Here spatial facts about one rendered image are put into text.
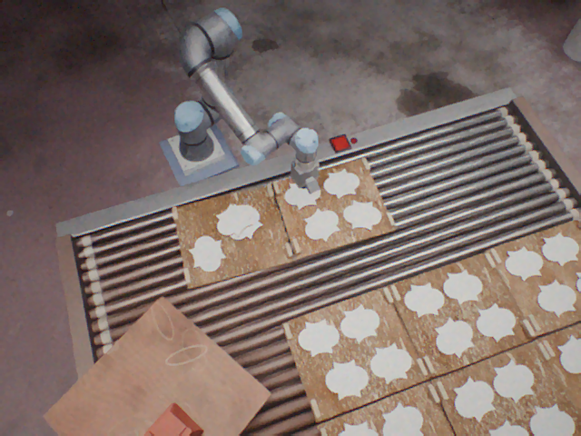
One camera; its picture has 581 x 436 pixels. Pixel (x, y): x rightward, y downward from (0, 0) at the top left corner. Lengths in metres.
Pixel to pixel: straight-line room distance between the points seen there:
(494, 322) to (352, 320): 0.51
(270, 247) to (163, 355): 0.55
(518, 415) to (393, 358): 0.44
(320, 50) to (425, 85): 0.81
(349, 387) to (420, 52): 2.75
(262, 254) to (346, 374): 0.53
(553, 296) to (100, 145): 2.72
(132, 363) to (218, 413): 0.33
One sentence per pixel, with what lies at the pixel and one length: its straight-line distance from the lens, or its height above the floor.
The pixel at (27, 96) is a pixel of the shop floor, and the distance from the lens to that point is 3.90.
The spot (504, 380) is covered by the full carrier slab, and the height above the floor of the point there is 0.95.
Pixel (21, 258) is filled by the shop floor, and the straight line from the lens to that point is 3.25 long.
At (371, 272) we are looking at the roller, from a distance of 1.88.
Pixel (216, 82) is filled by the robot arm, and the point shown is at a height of 1.45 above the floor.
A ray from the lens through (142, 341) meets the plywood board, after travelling 1.73.
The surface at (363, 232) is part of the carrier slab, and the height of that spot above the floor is 0.94.
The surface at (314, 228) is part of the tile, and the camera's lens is 1.90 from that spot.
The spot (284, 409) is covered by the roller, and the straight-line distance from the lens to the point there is 1.75.
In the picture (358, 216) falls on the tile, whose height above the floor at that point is 0.95.
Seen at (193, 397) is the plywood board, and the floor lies 1.04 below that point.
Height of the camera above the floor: 2.66
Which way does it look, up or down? 64 degrees down
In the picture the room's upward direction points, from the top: 1 degrees clockwise
